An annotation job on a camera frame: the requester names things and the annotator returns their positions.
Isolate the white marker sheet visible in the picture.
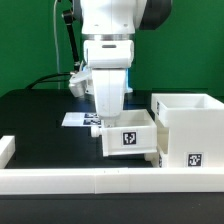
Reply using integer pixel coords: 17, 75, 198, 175
62, 112, 101, 127

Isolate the black cable on table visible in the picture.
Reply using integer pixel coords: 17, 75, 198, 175
24, 73, 76, 90

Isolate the white drawer cabinet frame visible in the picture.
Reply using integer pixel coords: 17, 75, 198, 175
151, 93, 224, 168

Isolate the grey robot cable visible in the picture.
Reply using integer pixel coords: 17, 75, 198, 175
52, 0, 62, 90

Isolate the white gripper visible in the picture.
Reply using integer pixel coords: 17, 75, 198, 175
84, 40, 134, 127

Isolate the white L-shaped boundary rail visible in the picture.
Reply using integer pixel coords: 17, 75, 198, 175
0, 168, 224, 195

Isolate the white left rail piece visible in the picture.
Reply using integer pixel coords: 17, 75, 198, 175
0, 136, 15, 169

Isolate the white small drawer box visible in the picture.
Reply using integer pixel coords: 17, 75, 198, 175
91, 109, 157, 157

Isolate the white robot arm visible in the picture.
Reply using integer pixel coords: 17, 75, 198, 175
72, 0, 172, 126

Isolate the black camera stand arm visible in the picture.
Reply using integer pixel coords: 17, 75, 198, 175
62, 0, 83, 70

